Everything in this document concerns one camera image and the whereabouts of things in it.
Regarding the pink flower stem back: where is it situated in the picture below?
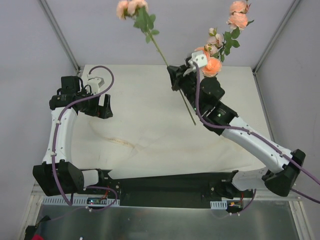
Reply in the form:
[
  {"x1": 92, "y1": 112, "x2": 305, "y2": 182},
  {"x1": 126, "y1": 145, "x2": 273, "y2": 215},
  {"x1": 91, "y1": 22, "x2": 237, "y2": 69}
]
[{"x1": 116, "y1": 0, "x2": 197, "y2": 126}]

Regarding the pink flower stem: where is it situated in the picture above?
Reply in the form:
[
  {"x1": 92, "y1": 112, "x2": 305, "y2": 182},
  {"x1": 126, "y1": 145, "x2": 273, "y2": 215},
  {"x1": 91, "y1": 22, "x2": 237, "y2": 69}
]
[
  {"x1": 194, "y1": 47, "x2": 222, "y2": 78},
  {"x1": 218, "y1": 0, "x2": 254, "y2": 63},
  {"x1": 204, "y1": 28, "x2": 224, "y2": 57},
  {"x1": 116, "y1": 0, "x2": 197, "y2": 126}
]

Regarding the white wrapping paper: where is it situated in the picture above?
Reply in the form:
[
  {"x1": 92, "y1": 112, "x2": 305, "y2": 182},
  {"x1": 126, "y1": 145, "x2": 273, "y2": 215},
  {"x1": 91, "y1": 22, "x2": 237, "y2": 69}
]
[{"x1": 107, "y1": 119, "x2": 263, "y2": 180}]

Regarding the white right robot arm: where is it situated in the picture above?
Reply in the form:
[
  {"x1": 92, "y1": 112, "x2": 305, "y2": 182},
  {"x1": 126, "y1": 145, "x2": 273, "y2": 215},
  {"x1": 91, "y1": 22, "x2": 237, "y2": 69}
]
[{"x1": 92, "y1": 53, "x2": 305, "y2": 198}]

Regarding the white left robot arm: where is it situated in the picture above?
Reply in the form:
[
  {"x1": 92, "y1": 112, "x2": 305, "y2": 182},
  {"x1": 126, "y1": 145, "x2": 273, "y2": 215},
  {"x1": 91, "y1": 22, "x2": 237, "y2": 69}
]
[{"x1": 32, "y1": 76, "x2": 106, "y2": 197}]

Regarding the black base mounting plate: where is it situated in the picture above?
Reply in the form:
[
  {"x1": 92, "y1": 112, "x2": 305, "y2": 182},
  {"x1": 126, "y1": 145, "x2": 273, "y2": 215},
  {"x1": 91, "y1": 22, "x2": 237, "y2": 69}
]
[{"x1": 86, "y1": 170, "x2": 253, "y2": 209}]

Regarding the black clamp bottom left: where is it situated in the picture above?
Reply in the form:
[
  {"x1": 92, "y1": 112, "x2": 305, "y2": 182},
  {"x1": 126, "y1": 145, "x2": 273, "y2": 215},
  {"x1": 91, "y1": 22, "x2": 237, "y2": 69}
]
[{"x1": 23, "y1": 215, "x2": 51, "y2": 240}]

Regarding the red cloth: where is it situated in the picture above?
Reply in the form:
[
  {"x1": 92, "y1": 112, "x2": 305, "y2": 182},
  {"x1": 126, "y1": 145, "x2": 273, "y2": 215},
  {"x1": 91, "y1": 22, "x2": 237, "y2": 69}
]
[{"x1": 31, "y1": 234, "x2": 45, "y2": 240}]

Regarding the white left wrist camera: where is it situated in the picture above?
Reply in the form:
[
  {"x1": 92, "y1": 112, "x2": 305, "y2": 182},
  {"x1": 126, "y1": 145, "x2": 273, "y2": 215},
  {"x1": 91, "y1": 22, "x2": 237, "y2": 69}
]
[{"x1": 87, "y1": 77, "x2": 105, "y2": 95}]

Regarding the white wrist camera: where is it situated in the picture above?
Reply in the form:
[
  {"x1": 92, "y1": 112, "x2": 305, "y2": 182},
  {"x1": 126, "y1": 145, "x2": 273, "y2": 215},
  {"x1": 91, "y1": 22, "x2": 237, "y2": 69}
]
[
  {"x1": 87, "y1": 77, "x2": 105, "y2": 95},
  {"x1": 188, "y1": 50, "x2": 208, "y2": 69}
]

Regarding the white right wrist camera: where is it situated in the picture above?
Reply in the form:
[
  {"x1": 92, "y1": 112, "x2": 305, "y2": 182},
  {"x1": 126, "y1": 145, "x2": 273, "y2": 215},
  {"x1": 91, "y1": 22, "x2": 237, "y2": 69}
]
[{"x1": 188, "y1": 50, "x2": 208, "y2": 69}]

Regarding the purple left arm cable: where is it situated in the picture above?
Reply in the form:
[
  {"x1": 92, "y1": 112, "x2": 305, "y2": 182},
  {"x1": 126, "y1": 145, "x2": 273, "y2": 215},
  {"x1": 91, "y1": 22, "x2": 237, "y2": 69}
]
[{"x1": 51, "y1": 65, "x2": 118, "y2": 221}]

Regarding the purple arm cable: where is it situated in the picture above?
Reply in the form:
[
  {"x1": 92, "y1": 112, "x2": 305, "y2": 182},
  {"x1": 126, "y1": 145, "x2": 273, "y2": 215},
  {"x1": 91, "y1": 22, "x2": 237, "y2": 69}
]
[
  {"x1": 51, "y1": 65, "x2": 118, "y2": 221},
  {"x1": 194, "y1": 62, "x2": 320, "y2": 218}
]

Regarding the left aluminium frame post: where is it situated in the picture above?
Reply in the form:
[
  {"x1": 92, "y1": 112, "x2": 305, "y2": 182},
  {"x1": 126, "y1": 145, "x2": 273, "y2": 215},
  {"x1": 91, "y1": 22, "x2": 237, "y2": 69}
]
[{"x1": 37, "y1": 0, "x2": 81, "y2": 74}]

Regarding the aluminium frame post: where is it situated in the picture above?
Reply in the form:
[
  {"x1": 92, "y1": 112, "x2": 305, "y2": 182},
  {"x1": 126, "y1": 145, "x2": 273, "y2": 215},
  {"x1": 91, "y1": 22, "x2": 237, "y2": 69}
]
[
  {"x1": 252, "y1": 0, "x2": 303, "y2": 76},
  {"x1": 37, "y1": 0, "x2": 81, "y2": 74}
]

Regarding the white slotted cable duct left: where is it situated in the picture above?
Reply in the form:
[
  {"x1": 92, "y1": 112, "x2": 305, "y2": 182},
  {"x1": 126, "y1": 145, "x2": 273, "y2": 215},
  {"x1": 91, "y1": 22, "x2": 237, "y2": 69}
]
[{"x1": 42, "y1": 196, "x2": 120, "y2": 208}]

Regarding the white slotted cable duct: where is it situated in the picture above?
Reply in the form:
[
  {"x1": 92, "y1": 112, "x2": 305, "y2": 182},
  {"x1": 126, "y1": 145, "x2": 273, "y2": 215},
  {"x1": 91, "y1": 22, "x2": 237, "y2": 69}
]
[
  {"x1": 42, "y1": 196, "x2": 120, "y2": 208},
  {"x1": 210, "y1": 200, "x2": 228, "y2": 210}
]

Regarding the aluminium front rail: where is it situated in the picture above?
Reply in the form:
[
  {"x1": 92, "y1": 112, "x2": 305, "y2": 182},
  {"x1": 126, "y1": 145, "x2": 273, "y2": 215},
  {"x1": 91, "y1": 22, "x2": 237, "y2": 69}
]
[{"x1": 31, "y1": 182, "x2": 302, "y2": 201}]

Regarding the white slotted cable duct right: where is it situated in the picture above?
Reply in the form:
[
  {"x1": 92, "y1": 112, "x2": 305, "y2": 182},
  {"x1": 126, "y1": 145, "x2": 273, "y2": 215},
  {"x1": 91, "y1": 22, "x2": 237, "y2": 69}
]
[{"x1": 210, "y1": 200, "x2": 228, "y2": 210}]

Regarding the right aluminium frame post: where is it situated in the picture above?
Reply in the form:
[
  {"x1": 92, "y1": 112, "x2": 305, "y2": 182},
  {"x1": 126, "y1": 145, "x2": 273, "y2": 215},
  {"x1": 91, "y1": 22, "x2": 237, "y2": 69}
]
[{"x1": 252, "y1": 0, "x2": 303, "y2": 76}]

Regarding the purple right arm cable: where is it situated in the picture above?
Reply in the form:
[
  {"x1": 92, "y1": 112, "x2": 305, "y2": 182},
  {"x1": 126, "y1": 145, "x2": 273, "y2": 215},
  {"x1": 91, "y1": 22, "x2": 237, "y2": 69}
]
[{"x1": 194, "y1": 62, "x2": 320, "y2": 218}]

